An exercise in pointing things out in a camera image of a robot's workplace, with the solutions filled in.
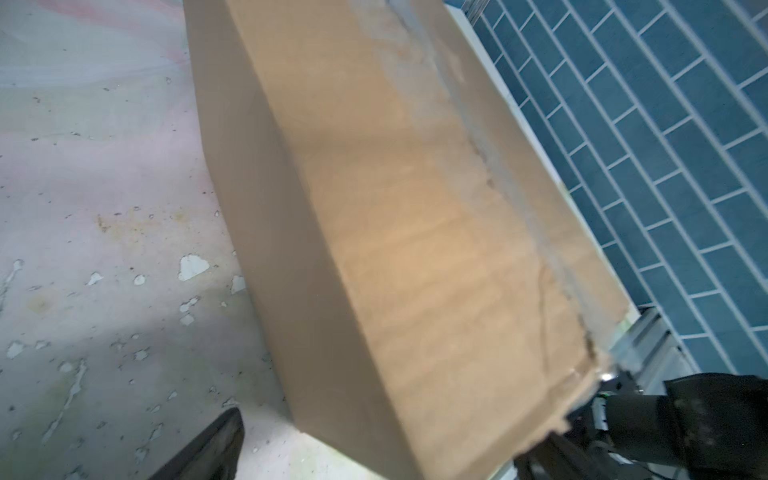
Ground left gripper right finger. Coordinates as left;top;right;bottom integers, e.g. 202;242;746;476
513;434;654;480

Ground brown cardboard express box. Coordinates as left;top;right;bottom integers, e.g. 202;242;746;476
184;1;637;479

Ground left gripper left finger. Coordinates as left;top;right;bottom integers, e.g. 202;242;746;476
150;407;245;480

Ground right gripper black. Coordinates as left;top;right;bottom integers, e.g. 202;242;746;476
591;373;767;479

